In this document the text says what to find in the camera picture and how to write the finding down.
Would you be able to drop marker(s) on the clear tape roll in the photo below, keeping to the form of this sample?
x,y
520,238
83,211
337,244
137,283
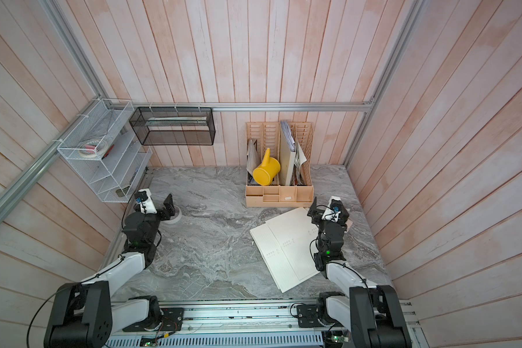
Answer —
x,y
176,218

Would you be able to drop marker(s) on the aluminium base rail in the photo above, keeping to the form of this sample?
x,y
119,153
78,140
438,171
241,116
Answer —
x,y
237,323

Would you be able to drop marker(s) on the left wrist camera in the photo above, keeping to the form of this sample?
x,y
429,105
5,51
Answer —
x,y
143,195

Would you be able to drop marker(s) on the open cream notebook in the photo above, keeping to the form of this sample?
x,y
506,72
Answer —
x,y
295,248

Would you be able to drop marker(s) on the cream book in organizer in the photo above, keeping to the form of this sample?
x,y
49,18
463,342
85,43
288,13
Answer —
x,y
287,154

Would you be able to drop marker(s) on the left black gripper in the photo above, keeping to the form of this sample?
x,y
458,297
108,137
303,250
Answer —
x,y
169,204

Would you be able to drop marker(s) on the black mesh wall basket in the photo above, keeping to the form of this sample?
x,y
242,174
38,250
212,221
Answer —
x,y
174,126

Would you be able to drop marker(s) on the white wire shelf rack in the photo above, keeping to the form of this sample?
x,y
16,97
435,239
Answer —
x,y
115,177

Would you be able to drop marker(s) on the papers in organizer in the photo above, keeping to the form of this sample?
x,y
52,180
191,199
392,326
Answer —
x,y
299,160

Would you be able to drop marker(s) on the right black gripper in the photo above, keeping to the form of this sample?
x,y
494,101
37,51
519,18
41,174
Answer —
x,y
315,212

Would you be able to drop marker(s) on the beige desk organizer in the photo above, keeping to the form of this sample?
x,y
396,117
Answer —
x,y
261,136

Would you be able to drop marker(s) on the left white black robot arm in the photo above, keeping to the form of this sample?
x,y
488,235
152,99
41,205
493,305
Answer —
x,y
82,314

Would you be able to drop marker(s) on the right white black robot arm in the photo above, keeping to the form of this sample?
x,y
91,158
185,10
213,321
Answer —
x,y
371,313

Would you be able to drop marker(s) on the tape roll on shelf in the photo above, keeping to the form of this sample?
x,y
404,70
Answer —
x,y
93,148

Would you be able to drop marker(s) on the yellow watering can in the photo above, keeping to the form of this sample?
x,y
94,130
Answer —
x,y
269,168

